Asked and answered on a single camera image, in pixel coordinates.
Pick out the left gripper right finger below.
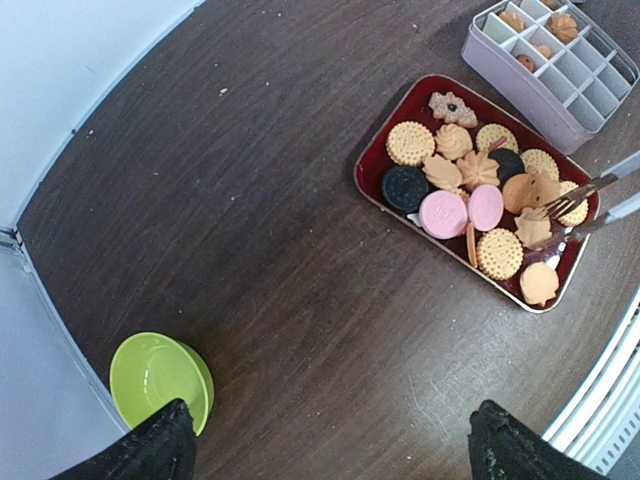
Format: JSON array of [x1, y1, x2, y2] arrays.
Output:
[[468, 400, 604, 480]]

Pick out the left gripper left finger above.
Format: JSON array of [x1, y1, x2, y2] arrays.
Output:
[[56, 398, 197, 480]]

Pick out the leaf shaped tan cookie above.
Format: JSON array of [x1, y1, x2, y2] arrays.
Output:
[[514, 207, 552, 250]]

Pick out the white handled metal tongs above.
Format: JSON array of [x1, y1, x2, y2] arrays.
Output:
[[524, 152, 640, 251]]

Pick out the swirl butter cookie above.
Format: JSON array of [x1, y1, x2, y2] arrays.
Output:
[[547, 13, 579, 44], [435, 124, 473, 161]]

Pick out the green plastic bowl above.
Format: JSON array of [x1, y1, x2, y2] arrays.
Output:
[[109, 332, 215, 436]]

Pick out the bottom left round cookie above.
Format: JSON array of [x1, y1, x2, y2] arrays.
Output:
[[519, 262, 559, 307]]

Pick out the left pink round cookie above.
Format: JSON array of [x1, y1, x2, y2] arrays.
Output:
[[418, 190, 468, 240]]

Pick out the pink round cookie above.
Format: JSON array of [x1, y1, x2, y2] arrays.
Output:
[[418, 190, 468, 240], [468, 184, 504, 232]]

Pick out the right pink round cookie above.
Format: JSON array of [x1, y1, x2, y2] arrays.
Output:
[[468, 184, 504, 232]]

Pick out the smooth round tan cookie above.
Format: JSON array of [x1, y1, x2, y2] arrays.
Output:
[[502, 173, 560, 215]]

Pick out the dark red cookie tray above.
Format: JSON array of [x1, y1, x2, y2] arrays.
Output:
[[354, 75, 600, 313]]

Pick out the black round cookie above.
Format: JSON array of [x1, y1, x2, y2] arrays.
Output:
[[489, 148, 526, 188], [381, 166, 431, 214]]

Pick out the brown flower cookie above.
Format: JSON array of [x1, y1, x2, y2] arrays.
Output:
[[428, 91, 478, 129]]

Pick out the white divided cookie tin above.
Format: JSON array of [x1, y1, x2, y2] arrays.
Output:
[[462, 1, 639, 154]]

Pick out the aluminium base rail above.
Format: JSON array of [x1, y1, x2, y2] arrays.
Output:
[[542, 295, 639, 475]]

